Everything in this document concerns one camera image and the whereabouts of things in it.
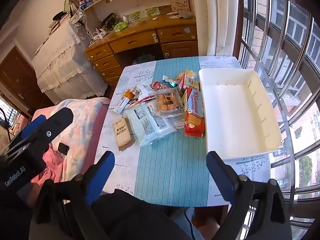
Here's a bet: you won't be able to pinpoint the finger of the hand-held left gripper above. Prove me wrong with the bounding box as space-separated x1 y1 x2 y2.
21 115 48 141
4 107 74 155

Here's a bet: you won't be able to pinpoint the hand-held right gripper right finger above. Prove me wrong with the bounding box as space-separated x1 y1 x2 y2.
206 151 291 240

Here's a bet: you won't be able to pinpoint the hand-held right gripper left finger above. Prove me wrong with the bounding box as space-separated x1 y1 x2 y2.
35 151 116 240

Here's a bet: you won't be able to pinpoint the white plastic bin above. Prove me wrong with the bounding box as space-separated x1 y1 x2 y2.
199 68 283 160

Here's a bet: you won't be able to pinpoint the white orange brown snack packet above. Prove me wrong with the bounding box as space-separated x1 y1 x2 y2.
112 89 137 115

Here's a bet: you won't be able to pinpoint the white snack packet black text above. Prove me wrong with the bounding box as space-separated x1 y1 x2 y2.
135 84 157 103

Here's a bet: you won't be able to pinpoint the clear rice cake packet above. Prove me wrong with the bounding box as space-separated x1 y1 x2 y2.
177 69 198 80

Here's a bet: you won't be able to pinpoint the small black device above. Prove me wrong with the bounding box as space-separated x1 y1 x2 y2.
57 142 70 155

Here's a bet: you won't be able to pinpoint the pink blanket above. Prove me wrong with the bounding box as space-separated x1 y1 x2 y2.
31 140 69 189

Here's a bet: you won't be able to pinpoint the floral quilt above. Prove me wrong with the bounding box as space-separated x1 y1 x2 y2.
31 97 112 200

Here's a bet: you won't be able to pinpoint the brown wooden door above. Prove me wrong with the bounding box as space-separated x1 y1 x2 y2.
0 45 54 118

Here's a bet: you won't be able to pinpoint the brown cracker packet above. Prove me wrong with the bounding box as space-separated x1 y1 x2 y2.
113 117 135 152

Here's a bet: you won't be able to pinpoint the person's dark pants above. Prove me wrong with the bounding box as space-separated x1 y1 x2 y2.
92 189 198 240

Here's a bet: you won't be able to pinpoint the white lace covered table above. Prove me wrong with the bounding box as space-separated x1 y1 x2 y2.
31 17 108 105

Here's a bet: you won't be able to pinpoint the orange biscuit packet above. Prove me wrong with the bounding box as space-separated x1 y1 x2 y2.
184 87 206 138

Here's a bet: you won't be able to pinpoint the pale blue snack packet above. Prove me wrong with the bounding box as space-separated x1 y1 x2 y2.
124 103 177 147

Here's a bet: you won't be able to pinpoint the metal window guard bars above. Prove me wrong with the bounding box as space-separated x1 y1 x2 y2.
232 0 320 230

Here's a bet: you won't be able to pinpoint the clear cookie packet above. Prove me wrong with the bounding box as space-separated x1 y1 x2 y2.
154 88 185 118

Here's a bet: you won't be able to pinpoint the white yellow snack packet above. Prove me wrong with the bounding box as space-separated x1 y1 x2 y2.
179 75 200 90

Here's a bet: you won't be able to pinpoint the white power strip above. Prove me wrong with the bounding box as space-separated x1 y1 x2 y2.
90 29 107 43

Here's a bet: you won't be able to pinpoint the blue foil snack packet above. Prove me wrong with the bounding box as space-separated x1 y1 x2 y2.
162 75 179 88

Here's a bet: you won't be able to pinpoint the small red snack packet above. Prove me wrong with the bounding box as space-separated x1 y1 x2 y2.
151 81 165 92

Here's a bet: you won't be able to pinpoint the black white patterned bag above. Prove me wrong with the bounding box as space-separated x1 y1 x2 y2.
70 10 85 27

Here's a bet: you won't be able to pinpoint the plastic bag with green contents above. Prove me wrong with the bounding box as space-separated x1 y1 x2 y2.
132 54 157 64

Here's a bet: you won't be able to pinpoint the black patterned box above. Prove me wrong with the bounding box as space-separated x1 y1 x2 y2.
99 13 120 33

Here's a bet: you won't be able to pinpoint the wooden desk with drawers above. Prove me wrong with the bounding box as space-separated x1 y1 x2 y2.
85 14 199 87

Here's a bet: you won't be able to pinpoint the white curtain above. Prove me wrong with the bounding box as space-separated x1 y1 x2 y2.
186 0 242 63

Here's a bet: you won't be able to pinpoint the beige cardboard box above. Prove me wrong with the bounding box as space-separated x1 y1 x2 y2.
170 0 192 14

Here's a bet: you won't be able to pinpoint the blue cable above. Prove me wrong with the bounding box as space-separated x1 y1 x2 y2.
184 208 198 240

